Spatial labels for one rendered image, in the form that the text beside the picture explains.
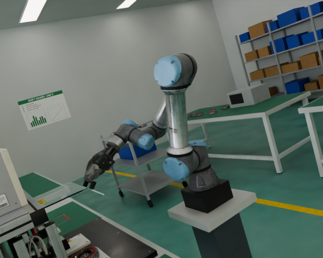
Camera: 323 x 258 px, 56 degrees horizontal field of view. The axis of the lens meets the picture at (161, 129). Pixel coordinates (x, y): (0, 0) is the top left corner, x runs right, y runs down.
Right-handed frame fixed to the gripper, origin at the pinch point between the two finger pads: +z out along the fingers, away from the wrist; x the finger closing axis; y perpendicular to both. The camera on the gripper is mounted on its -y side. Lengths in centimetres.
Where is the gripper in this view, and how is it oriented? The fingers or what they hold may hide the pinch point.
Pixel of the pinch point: (86, 179)
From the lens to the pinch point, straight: 149.0
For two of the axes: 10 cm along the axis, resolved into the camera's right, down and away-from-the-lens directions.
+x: 6.6, 6.6, 3.7
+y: 5.2, -0.4, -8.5
